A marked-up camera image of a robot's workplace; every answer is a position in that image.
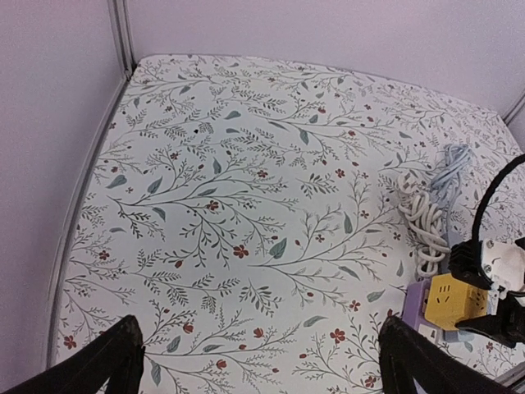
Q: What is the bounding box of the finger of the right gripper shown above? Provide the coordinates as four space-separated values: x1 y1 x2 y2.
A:
455 314 501 335

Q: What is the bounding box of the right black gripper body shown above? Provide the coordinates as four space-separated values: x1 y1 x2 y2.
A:
492 295 524 347

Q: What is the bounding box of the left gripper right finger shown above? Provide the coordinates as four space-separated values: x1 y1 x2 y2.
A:
378 316 524 394

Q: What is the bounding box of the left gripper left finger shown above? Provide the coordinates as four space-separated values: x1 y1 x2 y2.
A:
7 314 144 394

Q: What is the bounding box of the purple power strip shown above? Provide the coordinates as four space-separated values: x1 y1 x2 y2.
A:
402 279 442 344

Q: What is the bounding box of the yellow cube socket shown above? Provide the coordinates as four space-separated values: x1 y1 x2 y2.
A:
424 273 499 332

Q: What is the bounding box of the grey-blue power strip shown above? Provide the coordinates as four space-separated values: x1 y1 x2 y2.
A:
443 330 475 343

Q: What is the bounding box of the floral patterned table mat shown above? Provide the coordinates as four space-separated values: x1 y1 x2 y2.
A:
55 54 521 393

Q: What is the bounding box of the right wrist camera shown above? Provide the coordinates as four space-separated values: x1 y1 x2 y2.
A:
447 236 525 296

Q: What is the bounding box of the white coiled power cable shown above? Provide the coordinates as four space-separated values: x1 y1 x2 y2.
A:
395 171 452 277

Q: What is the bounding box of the right aluminium frame post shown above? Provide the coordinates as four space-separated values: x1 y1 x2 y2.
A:
502 90 525 125

